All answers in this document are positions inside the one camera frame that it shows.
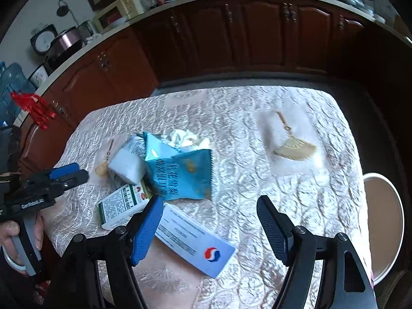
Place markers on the cream microwave oven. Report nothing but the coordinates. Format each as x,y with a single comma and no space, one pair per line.
120,9

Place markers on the blue snack bag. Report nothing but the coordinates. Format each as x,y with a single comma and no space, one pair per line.
177,174

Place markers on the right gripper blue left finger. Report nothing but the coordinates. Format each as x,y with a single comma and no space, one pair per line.
77,285

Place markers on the blue water jug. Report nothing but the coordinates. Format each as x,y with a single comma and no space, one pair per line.
12,79

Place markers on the white green medicine box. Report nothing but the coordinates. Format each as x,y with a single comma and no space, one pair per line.
120,206

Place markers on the white patterned cup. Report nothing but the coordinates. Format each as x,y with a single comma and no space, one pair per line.
38,76

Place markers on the round kitchen scale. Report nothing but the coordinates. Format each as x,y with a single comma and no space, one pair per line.
41,41

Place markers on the white sponge block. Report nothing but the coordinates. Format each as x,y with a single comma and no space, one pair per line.
129,167

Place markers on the white blue box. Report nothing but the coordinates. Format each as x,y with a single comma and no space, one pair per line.
193,242

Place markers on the red tassel ornament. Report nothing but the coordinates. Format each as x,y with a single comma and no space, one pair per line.
39,110

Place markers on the silver rice cooker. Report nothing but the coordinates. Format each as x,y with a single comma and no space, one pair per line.
64,46

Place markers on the person left hand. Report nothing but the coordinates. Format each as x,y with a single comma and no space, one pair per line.
9,229

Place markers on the white trash bin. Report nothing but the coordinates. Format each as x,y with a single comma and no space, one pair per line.
386,223

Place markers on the white crumpled tissue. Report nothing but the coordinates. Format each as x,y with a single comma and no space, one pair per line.
186,140

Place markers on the pink embossed tablecloth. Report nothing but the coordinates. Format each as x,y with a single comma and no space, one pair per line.
291,144

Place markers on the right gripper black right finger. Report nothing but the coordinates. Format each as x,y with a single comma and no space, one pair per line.
344,282

